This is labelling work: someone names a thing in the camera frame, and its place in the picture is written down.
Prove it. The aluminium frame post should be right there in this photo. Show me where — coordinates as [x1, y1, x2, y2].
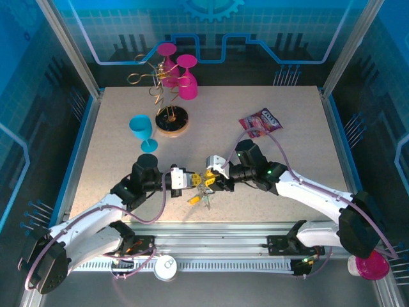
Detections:
[35, 0, 105, 98]
[321, 0, 376, 99]

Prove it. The blue plastic goblet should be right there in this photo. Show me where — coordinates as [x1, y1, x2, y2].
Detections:
[128, 114, 158, 154]

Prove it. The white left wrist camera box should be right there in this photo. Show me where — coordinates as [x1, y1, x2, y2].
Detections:
[170, 167, 188, 190]

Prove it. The pink and white cup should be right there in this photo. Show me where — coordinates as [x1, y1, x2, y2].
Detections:
[347, 249, 390, 282]

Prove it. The gold wire glass rack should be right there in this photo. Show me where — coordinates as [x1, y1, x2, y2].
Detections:
[127, 53, 191, 138]

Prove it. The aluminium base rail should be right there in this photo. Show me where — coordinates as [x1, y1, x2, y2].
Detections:
[63, 220, 355, 258]

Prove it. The pink plastic goblet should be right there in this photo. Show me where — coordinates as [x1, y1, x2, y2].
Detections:
[155, 42, 180, 88]
[176, 54, 198, 101]

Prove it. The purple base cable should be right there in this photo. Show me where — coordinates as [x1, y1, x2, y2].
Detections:
[295, 246, 333, 279]
[110, 248, 158, 281]

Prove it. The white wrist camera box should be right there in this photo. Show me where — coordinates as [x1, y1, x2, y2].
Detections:
[170, 167, 188, 190]
[205, 154, 230, 180]

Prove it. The white slotted cable duct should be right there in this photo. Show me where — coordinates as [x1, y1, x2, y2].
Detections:
[75, 257, 295, 274]

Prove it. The white round cap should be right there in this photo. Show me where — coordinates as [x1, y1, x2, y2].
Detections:
[153, 254, 178, 282]

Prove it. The colourful candy bag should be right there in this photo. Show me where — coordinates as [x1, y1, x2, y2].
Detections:
[238, 107, 284, 139]

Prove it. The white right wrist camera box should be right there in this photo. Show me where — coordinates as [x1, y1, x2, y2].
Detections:
[205, 154, 230, 180]

